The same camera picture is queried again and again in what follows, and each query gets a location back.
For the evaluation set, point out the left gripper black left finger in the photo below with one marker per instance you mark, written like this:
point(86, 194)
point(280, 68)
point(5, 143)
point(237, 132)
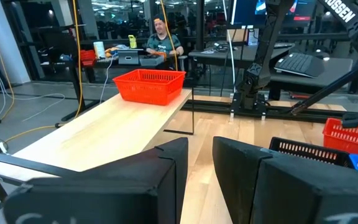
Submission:
point(120, 193)

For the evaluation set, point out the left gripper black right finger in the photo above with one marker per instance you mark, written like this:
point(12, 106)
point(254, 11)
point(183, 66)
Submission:
point(291, 193)

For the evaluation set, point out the red plastic basket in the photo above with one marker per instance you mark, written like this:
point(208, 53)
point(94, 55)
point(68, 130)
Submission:
point(149, 90)
point(350, 140)

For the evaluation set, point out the black plastic basket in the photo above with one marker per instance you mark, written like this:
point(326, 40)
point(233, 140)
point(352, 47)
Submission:
point(303, 144)

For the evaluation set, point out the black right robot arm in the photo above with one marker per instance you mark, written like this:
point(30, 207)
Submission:
point(261, 62)

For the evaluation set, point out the dark grey office desk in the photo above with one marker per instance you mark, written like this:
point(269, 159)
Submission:
point(331, 74)
point(222, 56)

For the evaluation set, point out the black computer keyboard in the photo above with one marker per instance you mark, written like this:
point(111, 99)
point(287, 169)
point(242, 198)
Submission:
point(300, 63)

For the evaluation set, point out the white black power adapter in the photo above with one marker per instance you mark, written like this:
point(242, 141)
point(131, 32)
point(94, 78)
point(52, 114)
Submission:
point(1, 147)

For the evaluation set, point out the small white box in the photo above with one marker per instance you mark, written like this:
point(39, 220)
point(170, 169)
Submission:
point(253, 37)

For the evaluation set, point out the grey storage box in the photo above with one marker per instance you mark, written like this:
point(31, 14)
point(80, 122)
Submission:
point(151, 61)
point(128, 57)

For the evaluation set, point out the red storage bin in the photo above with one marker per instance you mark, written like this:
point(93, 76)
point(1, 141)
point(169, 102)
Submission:
point(88, 58)

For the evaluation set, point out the brown cardboard box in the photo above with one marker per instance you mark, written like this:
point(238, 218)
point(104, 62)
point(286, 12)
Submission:
point(236, 35)

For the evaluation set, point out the computer monitor blue screen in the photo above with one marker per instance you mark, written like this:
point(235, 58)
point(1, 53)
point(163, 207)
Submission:
point(244, 12)

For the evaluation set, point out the yellow green bottle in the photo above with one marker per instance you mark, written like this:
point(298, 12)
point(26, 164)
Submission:
point(132, 42)

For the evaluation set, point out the person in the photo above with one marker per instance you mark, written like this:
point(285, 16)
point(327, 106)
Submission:
point(163, 43)

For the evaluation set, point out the black vertical pole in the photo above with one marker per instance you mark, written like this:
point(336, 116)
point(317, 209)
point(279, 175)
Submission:
point(200, 25)

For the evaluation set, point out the black metal rig frame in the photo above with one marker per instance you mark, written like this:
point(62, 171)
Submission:
point(213, 106)

